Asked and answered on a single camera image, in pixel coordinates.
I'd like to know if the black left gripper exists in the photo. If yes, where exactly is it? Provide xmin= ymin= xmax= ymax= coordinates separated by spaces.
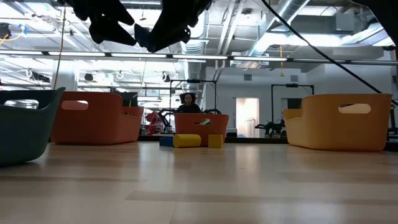
xmin=57 ymin=0 xmax=137 ymax=47

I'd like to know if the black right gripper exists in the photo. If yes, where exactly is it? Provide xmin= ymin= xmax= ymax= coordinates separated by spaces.
xmin=134 ymin=0 xmax=213 ymax=53

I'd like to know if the blue long toy block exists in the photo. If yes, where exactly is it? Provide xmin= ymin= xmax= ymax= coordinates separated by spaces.
xmin=159 ymin=136 xmax=175 ymax=148

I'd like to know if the yellow cylinder toy block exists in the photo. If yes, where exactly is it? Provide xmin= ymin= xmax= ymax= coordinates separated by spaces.
xmin=173 ymin=133 xmax=202 ymax=149

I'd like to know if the yellow cube toy block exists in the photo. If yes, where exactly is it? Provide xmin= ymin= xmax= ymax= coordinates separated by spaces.
xmin=208 ymin=134 xmax=224 ymax=149

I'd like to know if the long overhead light bar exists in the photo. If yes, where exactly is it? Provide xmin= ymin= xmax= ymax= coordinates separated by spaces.
xmin=0 ymin=49 xmax=398 ymax=67

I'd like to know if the black background monitor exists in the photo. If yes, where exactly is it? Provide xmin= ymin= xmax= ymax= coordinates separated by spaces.
xmin=116 ymin=91 xmax=139 ymax=108

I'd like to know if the person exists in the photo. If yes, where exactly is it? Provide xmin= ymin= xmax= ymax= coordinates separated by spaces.
xmin=175 ymin=92 xmax=203 ymax=114

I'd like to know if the red background object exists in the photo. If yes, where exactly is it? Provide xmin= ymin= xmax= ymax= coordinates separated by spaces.
xmin=145 ymin=111 xmax=165 ymax=136

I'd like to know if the small orange plastic bin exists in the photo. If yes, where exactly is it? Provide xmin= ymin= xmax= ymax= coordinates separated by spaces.
xmin=174 ymin=113 xmax=229 ymax=147

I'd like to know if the large orange plastic bin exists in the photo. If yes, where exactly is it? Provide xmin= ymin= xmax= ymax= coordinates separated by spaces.
xmin=50 ymin=91 xmax=146 ymax=146

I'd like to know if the teal plastic bin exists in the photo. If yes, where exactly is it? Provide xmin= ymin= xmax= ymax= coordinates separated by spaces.
xmin=0 ymin=86 xmax=66 ymax=167

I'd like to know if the yellow plastic bin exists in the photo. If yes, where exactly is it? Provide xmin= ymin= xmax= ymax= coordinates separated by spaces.
xmin=282 ymin=93 xmax=393 ymax=152

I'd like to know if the black background stand frame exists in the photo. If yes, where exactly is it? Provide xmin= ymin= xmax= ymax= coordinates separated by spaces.
xmin=271 ymin=83 xmax=315 ymax=124
xmin=169 ymin=79 xmax=218 ymax=114

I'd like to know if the yellow hanging cord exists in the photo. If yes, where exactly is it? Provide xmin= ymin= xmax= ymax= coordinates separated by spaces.
xmin=52 ymin=6 xmax=68 ymax=91
xmin=279 ymin=45 xmax=285 ymax=77

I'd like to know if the black ceiling cord reel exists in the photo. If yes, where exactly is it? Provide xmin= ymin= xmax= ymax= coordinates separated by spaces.
xmin=0 ymin=23 xmax=12 ymax=40

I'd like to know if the black aluminium table frame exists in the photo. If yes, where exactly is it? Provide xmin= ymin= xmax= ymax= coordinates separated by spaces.
xmin=138 ymin=134 xmax=398 ymax=152

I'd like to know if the black hanging cable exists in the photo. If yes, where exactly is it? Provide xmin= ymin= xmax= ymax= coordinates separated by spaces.
xmin=260 ymin=0 xmax=398 ymax=106

